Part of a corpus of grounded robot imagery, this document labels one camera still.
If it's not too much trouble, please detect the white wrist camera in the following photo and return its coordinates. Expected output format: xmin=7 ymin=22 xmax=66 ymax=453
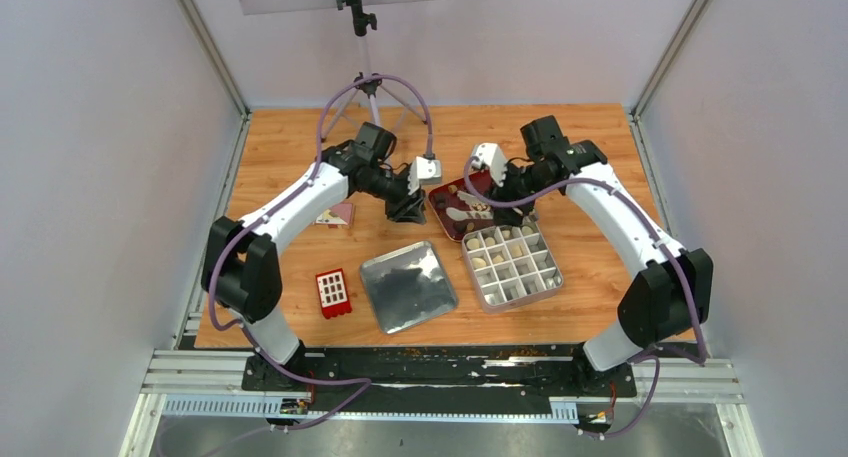
xmin=471 ymin=143 xmax=508 ymax=187
xmin=407 ymin=156 xmax=443 ymax=195

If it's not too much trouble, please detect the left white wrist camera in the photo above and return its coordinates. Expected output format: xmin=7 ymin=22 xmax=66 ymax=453
xmin=407 ymin=156 xmax=443 ymax=195

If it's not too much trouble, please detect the grey tripod stand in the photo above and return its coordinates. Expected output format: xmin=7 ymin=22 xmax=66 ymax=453
xmin=321 ymin=0 xmax=433 ymax=141

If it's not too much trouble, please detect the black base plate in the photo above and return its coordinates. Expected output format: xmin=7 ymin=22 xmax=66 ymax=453
xmin=241 ymin=343 xmax=637 ymax=414

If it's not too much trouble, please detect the silver tin lid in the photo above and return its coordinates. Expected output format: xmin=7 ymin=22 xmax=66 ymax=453
xmin=359 ymin=241 xmax=459 ymax=335

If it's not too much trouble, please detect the red small box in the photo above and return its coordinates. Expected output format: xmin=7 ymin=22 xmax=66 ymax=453
xmin=315 ymin=268 xmax=353 ymax=319

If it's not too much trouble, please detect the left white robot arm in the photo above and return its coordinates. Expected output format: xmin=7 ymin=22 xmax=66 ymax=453
xmin=200 ymin=123 xmax=441 ymax=390

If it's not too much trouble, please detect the pink white card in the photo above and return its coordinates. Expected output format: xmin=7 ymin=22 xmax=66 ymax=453
xmin=314 ymin=202 xmax=355 ymax=228

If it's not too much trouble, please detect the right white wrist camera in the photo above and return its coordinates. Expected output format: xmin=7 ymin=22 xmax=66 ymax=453
xmin=471 ymin=143 xmax=508 ymax=187

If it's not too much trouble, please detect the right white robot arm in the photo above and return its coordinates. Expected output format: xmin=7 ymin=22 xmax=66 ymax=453
xmin=474 ymin=116 xmax=714 ymax=395

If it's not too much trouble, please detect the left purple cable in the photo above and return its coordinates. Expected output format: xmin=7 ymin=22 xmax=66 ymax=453
xmin=207 ymin=73 xmax=436 ymax=386

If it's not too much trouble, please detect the red lacquer tray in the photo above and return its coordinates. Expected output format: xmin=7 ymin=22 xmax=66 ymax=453
xmin=427 ymin=177 xmax=494 ymax=242

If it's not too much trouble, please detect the silver compartment tin box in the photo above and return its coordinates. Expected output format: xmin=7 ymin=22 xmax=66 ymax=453
xmin=461 ymin=217 xmax=564 ymax=314

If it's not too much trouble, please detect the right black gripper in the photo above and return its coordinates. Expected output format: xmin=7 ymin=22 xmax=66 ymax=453
xmin=483 ymin=158 xmax=555 ymax=226

